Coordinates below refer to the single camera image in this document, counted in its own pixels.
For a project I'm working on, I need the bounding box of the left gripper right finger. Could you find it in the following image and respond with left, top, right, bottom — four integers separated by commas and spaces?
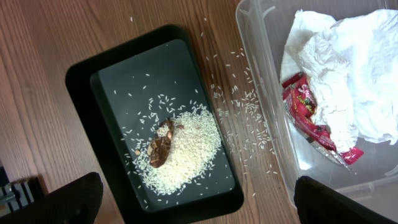
294, 176, 395, 224

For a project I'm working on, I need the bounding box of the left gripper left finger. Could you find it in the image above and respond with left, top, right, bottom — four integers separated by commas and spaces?
1, 172, 103, 224

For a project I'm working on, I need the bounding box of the brown food scrap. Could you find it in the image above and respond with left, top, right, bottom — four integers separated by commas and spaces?
147, 118, 184, 168

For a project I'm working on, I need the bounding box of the red snack wrapper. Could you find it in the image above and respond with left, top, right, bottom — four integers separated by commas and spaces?
282, 72, 364, 167

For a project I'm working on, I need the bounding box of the white rice pile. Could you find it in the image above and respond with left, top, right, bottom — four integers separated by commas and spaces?
113, 73, 223, 206

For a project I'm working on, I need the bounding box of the white napkin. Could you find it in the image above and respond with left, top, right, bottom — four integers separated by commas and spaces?
280, 9, 397, 153

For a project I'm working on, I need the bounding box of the black plastic tray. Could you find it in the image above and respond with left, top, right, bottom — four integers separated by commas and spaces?
65, 25, 244, 223

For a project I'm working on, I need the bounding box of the clear plastic bin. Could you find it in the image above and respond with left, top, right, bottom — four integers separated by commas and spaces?
236, 0, 397, 220

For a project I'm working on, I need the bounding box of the spilled rice on table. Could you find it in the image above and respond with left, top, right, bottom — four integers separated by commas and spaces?
129, 15, 279, 197

